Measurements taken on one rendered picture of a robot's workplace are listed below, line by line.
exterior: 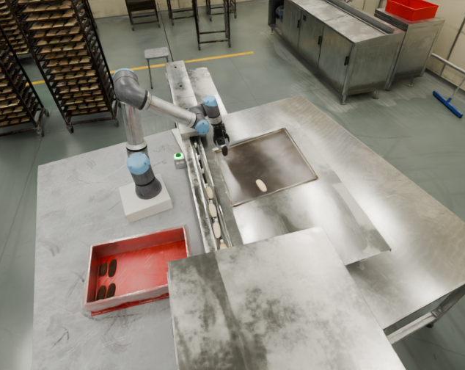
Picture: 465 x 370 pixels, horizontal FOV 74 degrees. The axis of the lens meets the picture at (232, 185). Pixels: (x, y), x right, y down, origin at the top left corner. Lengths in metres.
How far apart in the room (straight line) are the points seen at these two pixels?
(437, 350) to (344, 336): 1.65
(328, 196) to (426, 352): 1.27
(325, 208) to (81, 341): 1.23
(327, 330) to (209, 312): 0.31
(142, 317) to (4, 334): 1.49
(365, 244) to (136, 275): 1.07
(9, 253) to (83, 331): 1.80
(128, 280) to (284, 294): 0.87
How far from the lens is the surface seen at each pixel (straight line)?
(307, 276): 0.96
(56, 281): 1.74
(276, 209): 1.61
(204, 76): 3.17
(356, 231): 1.53
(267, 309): 0.91
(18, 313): 2.84
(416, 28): 4.69
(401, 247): 1.75
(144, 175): 1.70
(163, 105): 1.55
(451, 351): 2.57
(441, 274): 1.75
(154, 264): 1.59
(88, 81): 4.05
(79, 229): 1.89
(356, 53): 4.12
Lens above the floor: 2.13
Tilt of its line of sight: 44 degrees down
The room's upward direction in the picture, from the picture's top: 3 degrees counter-clockwise
